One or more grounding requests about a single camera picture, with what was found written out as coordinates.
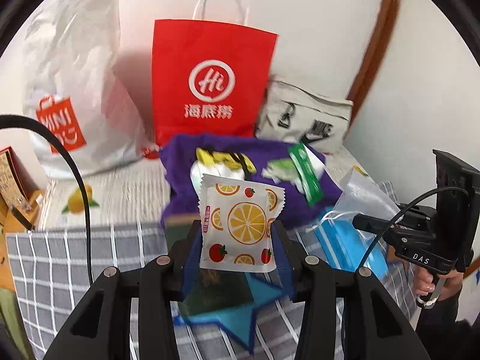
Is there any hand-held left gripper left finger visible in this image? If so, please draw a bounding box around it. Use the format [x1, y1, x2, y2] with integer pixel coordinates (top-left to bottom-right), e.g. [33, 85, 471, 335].
[44, 219, 204, 360]

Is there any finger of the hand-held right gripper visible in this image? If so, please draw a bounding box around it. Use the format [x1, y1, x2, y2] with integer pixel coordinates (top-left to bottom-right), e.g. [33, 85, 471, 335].
[352, 213, 436, 251]
[397, 202, 436, 230]

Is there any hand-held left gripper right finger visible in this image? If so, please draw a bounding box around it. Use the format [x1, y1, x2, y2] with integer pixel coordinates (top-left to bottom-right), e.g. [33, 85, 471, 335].
[272, 221, 436, 360]

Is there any clear drawstring plastic bag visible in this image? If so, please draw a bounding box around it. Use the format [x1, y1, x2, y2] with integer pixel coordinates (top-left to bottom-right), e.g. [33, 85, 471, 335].
[305, 167, 403, 234]

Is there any fruit print snack packet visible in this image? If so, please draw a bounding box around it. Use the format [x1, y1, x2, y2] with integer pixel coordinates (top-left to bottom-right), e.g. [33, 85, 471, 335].
[197, 174, 288, 274]

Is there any small green sachet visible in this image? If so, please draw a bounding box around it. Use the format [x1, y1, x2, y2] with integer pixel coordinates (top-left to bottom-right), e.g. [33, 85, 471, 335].
[287, 142, 324, 207]

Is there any white sock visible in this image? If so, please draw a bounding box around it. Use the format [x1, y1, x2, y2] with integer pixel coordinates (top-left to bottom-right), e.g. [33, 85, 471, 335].
[190, 161, 245, 191]

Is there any green tissue packet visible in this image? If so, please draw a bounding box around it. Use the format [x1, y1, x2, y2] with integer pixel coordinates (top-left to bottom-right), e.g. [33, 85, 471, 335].
[262, 157, 301, 185]

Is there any person's right forearm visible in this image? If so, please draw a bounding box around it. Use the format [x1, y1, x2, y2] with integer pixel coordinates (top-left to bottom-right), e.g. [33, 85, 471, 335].
[415, 300, 474, 360]

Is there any person's right hand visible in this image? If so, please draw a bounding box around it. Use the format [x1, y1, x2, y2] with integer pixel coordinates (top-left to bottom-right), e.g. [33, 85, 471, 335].
[413, 268, 466, 307]

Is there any dark green tea box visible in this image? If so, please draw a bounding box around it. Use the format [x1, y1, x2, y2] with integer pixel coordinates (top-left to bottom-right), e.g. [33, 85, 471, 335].
[165, 214, 256, 316]

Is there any purple towel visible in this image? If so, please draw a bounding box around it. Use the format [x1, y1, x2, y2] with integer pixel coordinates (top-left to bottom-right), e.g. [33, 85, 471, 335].
[159, 133, 344, 230]

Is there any grey checked blanket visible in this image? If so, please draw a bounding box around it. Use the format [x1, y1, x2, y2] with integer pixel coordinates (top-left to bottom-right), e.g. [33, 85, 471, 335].
[5, 219, 424, 360]

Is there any beige zip pouch bag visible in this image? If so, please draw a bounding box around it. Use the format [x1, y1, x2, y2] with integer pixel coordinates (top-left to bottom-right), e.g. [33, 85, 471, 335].
[255, 77, 354, 154]

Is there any patterned gift box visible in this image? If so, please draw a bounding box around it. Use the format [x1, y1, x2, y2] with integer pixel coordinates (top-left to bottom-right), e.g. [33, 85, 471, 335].
[0, 147, 44, 230]

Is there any red paper bag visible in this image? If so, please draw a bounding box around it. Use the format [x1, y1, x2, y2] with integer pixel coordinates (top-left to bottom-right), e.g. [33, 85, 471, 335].
[152, 0, 279, 148]

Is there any white plastic shopping bag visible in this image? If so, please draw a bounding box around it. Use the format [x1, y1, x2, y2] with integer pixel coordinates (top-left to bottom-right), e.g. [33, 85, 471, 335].
[22, 0, 159, 179]

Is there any black cable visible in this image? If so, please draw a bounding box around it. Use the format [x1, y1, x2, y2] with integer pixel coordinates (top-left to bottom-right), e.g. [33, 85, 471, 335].
[0, 115, 95, 286]
[359, 186, 470, 268]

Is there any brown wooden door frame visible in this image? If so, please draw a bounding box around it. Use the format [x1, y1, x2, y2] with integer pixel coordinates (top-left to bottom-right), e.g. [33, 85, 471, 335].
[347, 0, 404, 103]

